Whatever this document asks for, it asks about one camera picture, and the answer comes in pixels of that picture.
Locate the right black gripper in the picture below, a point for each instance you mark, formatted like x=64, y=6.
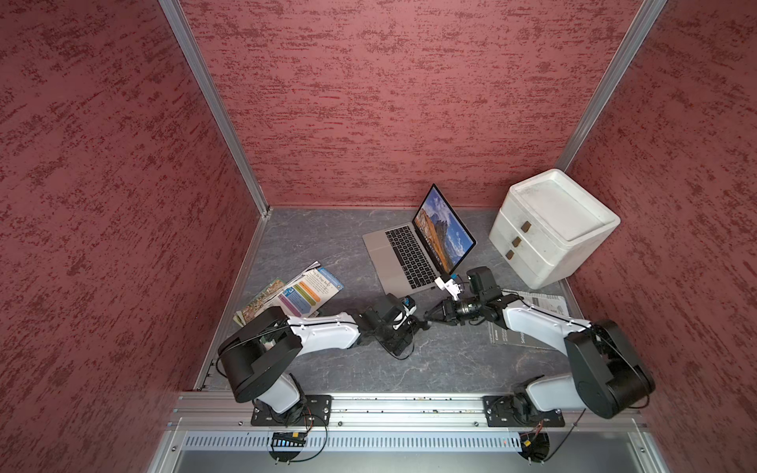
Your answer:
x=450, y=315

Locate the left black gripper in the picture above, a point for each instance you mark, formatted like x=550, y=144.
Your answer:
x=398, y=342

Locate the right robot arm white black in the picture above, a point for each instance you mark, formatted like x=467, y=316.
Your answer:
x=607, y=375

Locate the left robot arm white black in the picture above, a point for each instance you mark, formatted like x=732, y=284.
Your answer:
x=256, y=359

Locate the silver open laptop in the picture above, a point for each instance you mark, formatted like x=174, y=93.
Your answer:
x=409, y=258

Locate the colourful booklet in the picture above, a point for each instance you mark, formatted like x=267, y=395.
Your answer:
x=307, y=293

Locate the white paper manual in sleeve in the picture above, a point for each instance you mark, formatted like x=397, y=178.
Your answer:
x=541, y=320

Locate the white three-drawer storage box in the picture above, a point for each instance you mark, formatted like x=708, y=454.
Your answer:
x=548, y=226

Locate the green colourful booklet underneath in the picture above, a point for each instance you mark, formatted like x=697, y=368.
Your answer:
x=258, y=303

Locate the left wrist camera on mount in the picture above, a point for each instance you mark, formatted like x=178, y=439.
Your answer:
x=407, y=309

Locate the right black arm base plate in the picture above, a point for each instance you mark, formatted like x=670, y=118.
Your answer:
x=502, y=411

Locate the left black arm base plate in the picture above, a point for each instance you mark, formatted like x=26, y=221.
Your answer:
x=319, y=409

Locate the aluminium front rail frame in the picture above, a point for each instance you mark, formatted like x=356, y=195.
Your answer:
x=390, y=423

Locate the right aluminium corner post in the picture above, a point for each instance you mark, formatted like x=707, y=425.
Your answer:
x=631, y=43

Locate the aluminium corner post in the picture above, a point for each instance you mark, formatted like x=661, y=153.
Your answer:
x=631, y=43
x=181, y=30

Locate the left aluminium corner post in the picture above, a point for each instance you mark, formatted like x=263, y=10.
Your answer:
x=181, y=30

